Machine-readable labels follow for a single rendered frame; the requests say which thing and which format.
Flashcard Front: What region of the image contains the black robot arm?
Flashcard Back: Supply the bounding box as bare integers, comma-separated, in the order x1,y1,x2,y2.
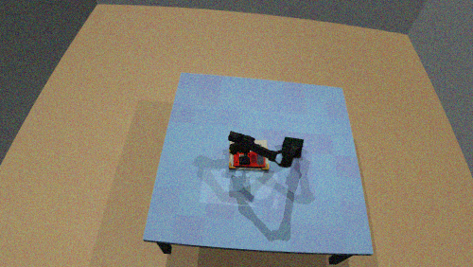
228,131,303,168

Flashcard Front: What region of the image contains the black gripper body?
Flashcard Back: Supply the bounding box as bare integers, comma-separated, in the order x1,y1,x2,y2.
239,151,250,165

